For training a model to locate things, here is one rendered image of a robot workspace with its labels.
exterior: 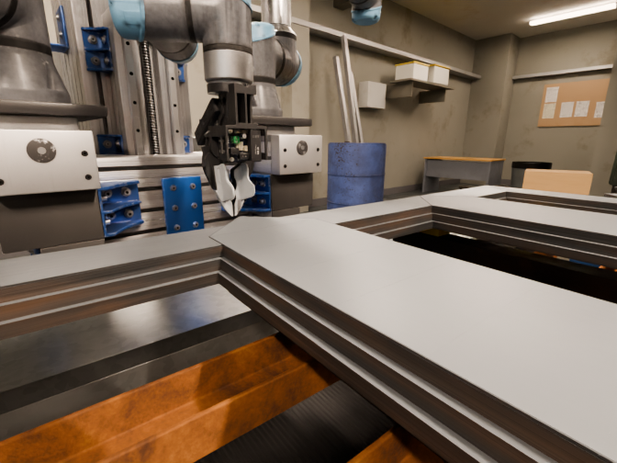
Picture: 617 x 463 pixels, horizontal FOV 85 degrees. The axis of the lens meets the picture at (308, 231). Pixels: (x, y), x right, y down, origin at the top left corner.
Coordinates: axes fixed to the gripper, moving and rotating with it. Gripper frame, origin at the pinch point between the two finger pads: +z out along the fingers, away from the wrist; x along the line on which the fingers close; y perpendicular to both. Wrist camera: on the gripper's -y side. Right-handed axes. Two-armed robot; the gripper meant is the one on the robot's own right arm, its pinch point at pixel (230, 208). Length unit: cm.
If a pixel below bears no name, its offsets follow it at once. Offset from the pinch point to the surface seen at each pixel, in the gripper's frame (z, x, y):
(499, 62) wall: -177, 800, -324
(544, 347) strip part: 0.7, -3.1, 49.9
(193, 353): 22.7, -10.4, 4.5
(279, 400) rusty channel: 17.0, -8.5, 27.9
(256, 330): 22.9, 1.7, 4.5
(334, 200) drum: 51, 222, -215
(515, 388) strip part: 1, -8, 50
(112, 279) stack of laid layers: 2.1, -21.8, 17.9
